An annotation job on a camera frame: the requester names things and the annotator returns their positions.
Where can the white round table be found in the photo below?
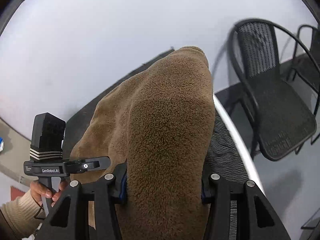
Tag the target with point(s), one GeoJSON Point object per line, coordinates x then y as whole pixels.
{"type": "Point", "coordinates": [240, 140]}

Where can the brown fleece garment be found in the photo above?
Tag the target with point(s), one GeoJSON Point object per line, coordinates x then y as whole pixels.
{"type": "Point", "coordinates": [170, 130]}

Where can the black dotted floral tablecloth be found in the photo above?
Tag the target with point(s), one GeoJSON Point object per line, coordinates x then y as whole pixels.
{"type": "Point", "coordinates": [222, 150]}

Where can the blue box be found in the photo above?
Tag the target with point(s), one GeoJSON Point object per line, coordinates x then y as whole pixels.
{"type": "Point", "coordinates": [1, 143]}

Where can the person's left forearm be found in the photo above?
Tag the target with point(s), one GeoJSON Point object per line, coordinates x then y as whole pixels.
{"type": "Point", "coordinates": [17, 210]}

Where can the red and blue foam mat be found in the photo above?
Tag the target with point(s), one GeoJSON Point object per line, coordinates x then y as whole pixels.
{"type": "Point", "coordinates": [17, 192]}

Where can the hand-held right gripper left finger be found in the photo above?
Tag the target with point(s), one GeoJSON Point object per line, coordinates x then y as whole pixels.
{"type": "Point", "coordinates": [123, 188]}

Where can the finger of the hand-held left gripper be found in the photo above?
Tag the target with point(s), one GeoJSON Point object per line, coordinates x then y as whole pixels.
{"type": "Point", "coordinates": [92, 165]}

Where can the person's left hand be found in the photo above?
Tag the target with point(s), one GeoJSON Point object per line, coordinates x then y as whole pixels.
{"type": "Point", "coordinates": [37, 190]}

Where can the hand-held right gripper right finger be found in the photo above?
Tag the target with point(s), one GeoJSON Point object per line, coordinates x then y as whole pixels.
{"type": "Point", "coordinates": [203, 193]}

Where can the black metal mesh chair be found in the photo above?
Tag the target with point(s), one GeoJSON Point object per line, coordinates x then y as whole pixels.
{"type": "Point", "coordinates": [280, 110]}
{"type": "Point", "coordinates": [307, 65]}

